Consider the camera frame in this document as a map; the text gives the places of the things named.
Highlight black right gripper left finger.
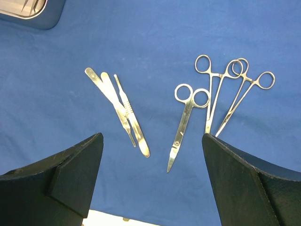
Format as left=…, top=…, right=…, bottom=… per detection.
left=0, top=133, right=103, bottom=226

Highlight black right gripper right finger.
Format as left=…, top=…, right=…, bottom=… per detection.
left=202, top=134, right=301, bottom=226

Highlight thin steel scalpel handle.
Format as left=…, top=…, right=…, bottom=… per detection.
left=113, top=74, right=142, bottom=139

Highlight steel straight surgical scissors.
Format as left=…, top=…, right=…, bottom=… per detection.
left=166, top=83, right=210, bottom=173

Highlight steel surgical forceps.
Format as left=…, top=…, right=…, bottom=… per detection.
left=194, top=54, right=244, bottom=135

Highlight blue surgical cloth wrap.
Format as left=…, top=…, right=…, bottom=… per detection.
left=0, top=0, right=301, bottom=226

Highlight stainless steel instrument tray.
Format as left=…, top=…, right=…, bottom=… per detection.
left=0, top=0, right=65, bottom=30

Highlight steel tweezers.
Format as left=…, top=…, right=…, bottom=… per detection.
left=21, top=0, right=45, bottom=16

